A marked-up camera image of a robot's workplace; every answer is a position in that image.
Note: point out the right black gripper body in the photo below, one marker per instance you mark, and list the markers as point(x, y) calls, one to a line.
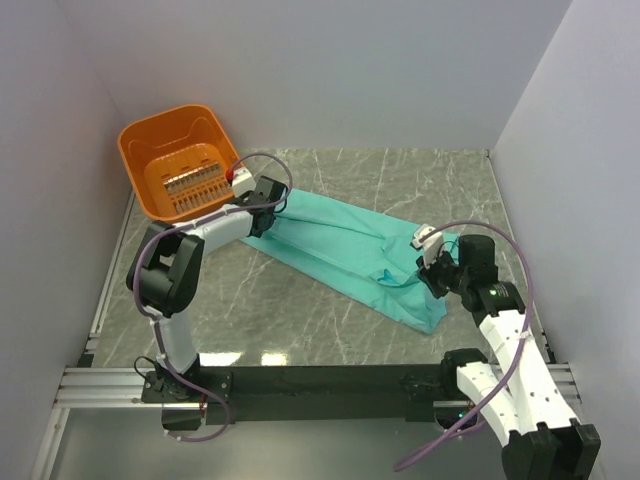
point(444, 276)

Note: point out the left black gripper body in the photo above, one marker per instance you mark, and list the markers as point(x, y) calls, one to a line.
point(272, 219)

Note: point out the teal t-shirt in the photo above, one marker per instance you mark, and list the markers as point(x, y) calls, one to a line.
point(360, 253)

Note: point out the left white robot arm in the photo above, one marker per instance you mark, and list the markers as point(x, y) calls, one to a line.
point(165, 273)

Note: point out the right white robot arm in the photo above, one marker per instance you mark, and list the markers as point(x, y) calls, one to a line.
point(541, 436)

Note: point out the orange plastic basket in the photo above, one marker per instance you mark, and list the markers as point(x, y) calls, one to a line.
point(177, 162)

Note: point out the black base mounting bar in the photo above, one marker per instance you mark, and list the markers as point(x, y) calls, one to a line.
point(415, 393)

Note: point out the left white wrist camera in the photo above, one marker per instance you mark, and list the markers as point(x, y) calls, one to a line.
point(240, 180)

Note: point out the aluminium frame rail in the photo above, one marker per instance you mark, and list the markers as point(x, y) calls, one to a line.
point(87, 387)

